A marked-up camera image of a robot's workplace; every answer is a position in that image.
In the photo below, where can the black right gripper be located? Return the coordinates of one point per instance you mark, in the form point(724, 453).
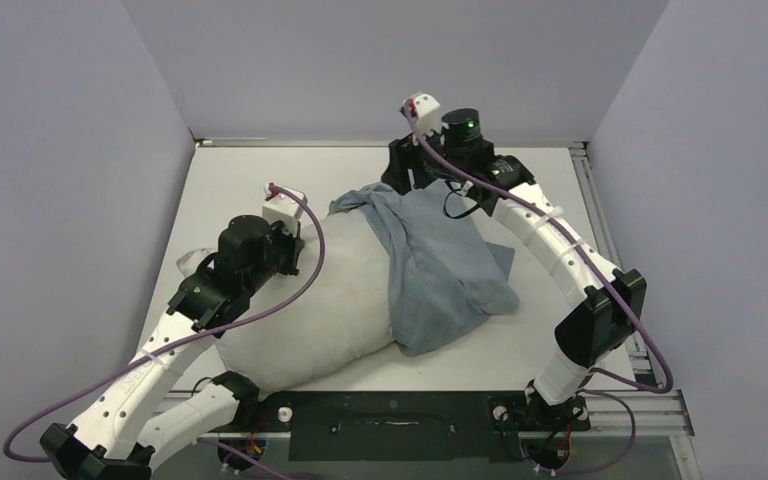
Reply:
point(405, 155)

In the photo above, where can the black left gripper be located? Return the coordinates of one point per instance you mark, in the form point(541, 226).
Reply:
point(293, 245)

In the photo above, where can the white pillow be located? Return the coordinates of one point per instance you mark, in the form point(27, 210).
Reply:
point(336, 336)

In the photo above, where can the light blue pillowcase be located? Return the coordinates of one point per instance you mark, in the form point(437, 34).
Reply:
point(444, 279)

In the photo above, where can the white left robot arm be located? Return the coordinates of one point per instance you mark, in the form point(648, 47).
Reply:
point(120, 436)

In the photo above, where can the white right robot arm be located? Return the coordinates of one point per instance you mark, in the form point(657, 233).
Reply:
point(606, 302)

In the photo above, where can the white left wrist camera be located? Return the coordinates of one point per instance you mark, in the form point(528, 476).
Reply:
point(283, 207)

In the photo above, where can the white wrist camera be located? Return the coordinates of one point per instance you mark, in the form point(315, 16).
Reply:
point(283, 207)
point(424, 112)

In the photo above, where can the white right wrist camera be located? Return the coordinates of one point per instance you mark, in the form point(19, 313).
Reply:
point(424, 112)

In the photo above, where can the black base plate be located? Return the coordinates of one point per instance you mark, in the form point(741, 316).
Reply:
point(407, 426)

